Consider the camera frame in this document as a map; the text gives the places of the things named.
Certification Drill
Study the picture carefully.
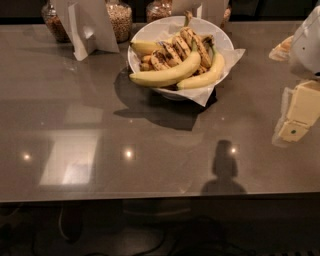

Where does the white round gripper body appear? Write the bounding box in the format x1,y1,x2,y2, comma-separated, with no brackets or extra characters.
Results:
289,6,320,78

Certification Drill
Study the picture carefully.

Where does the glass jar of grains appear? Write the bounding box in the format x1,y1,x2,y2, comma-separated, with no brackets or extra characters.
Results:
105,0,132,43

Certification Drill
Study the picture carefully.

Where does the large yellow banana front left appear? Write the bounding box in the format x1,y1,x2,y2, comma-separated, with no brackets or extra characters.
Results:
129,40,201,88

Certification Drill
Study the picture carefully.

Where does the white ceramic bowl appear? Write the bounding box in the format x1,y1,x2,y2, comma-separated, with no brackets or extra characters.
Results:
127,15,235,102

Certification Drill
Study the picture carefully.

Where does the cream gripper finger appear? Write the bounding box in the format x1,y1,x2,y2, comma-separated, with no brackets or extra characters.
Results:
272,80,320,147
269,36,293,62

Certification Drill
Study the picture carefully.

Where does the large yellow banana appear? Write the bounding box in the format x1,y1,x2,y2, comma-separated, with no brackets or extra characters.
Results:
177,46,225,90
129,40,201,88

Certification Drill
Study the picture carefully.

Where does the glass jar behind bowl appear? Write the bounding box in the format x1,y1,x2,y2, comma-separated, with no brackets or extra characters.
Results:
146,0,172,23

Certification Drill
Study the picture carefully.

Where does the yellow banana back left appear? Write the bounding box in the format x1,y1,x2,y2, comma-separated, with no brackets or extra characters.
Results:
129,40,162,55

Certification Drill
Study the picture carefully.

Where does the white folded paper stand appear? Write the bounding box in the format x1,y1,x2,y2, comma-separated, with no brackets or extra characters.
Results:
52,0,119,61

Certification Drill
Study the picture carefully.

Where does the white paper bowl liner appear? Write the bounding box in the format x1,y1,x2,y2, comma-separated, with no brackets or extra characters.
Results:
127,19,247,108

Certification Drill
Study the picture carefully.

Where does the large yellow banana front right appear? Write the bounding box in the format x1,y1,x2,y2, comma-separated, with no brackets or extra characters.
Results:
177,46,225,90

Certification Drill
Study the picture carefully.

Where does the glass jar far left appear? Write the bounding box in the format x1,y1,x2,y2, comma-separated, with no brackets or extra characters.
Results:
41,0,70,43

